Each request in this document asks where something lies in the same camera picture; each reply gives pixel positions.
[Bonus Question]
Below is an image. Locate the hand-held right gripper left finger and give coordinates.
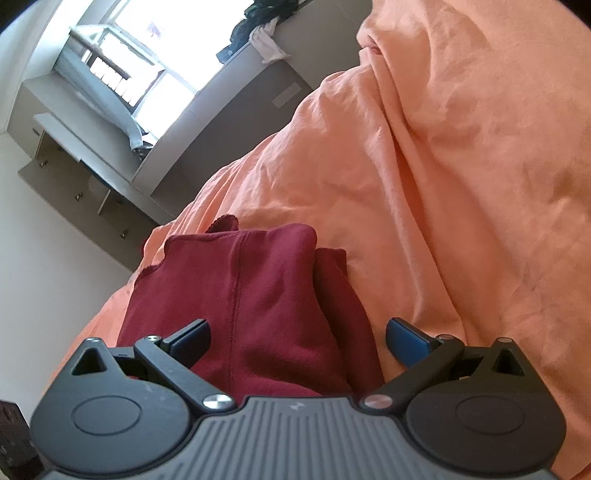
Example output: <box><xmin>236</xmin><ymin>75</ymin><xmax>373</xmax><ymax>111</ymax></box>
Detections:
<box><xmin>69</xmin><ymin>318</ymin><xmax>234</xmax><ymax>412</ymax></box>

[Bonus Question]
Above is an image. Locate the open grey cabinet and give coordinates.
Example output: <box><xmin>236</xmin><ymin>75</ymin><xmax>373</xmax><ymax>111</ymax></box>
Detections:
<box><xmin>17</xmin><ymin>113</ymin><xmax>162</xmax><ymax>274</ymax></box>

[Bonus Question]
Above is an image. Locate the white wall socket plate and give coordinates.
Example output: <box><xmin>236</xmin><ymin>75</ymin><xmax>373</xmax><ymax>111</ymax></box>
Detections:
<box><xmin>271</xmin><ymin>84</ymin><xmax>302</xmax><ymax>107</ymax></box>

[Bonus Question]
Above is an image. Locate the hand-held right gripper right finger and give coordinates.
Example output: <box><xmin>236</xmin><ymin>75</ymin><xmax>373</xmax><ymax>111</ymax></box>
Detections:
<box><xmin>362</xmin><ymin>318</ymin><xmax>529</xmax><ymax>411</ymax></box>

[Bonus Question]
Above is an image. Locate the pile of dark clothes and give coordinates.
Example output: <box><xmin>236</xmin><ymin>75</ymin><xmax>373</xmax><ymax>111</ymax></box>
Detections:
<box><xmin>216</xmin><ymin>0</ymin><xmax>298</xmax><ymax>63</ymax></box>

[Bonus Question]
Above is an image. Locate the orange blanket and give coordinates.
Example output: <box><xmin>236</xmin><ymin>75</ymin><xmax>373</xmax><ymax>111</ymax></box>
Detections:
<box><xmin>69</xmin><ymin>0</ymin><xmax>591</xmax><ymax>480</ymax></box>

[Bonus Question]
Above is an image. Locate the white cloth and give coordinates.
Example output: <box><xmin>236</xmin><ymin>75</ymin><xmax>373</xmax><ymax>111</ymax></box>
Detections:
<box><xmin>249</xmin><ymin>21</ymin><xmax>290</xmax><ymax>65</ymax></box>

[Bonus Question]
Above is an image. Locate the grey window seat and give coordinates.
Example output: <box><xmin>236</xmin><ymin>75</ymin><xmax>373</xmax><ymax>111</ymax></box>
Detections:
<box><xmin>131</xmin><ymin>0</ymin><xmax>375</xmax><ymax>224</ymax></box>

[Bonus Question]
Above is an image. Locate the maroon shirt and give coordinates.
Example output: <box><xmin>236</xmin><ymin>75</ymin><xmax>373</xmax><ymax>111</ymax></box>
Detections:
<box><xmin>117</xmin><ymin>215</ymin><xmax>385</xmax><ymax>398</ymax></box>

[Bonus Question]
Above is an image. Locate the grey-blue curtain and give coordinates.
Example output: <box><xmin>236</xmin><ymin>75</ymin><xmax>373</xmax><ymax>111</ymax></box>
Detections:
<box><xmin>52</xmin><ymin>25</ymin><xmax>155</xmax><ymax>151</ymax></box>

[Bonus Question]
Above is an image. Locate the window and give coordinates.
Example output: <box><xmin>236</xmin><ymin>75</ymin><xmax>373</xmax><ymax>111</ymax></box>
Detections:
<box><xmin>69</xmin><ymin>0</ymin><xmax>259</xmax><ymax>139</ymax></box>

